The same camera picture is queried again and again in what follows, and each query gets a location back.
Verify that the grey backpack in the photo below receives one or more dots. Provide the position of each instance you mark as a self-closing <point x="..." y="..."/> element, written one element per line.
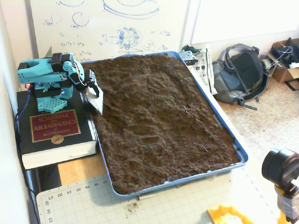
<point x="243" y="70"/>

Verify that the black grilled device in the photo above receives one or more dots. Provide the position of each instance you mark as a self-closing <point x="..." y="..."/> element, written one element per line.
<point x="187" y="57"/>

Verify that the brown soil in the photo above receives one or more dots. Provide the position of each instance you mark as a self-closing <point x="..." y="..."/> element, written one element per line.
<point x="158" y="121"/>

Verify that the yellow plastic part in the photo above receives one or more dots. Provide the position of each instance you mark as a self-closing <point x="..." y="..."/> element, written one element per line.
<point x="224" y="213"/>

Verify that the grey-green cutting mat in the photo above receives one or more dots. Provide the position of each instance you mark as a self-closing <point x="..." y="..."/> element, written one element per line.
<point x="163" y="207"/>

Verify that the yellow camera clamp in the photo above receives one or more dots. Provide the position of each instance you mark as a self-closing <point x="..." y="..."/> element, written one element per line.
<point x="286" y="205"/>

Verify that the white printed soil bag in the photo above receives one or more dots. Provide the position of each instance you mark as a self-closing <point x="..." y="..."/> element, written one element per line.
<point x="205" y="70"/>

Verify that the blue plastic tray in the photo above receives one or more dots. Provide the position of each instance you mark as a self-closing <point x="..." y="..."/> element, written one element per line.
<point x="187" y="177"/>

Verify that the whiteboard with blue drawings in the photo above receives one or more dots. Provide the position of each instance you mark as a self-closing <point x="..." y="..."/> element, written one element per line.
<point x="105" y="25"/>

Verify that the cardboard box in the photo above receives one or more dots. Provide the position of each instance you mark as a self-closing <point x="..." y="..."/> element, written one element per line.
<point x="282" y="72"/>

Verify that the black camera lens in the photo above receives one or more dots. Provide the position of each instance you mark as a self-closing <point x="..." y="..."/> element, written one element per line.
<point x="280" y="165"/>

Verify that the blank white board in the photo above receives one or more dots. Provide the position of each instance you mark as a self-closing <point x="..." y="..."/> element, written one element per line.
<point x="245" y="18"/>

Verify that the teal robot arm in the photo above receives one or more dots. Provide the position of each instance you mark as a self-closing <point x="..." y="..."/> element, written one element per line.
<point x="30" y="72"/>

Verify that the black chemistry handbook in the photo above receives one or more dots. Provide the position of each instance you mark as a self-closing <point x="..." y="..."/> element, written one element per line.
<point x="56" y="126"/>

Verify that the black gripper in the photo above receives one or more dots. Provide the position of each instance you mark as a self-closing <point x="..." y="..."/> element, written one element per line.
<point x="91" y="84"/>

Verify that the silver taped scoop blade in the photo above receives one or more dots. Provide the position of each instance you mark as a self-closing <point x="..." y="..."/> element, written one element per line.
<point x="99" y="103"/>

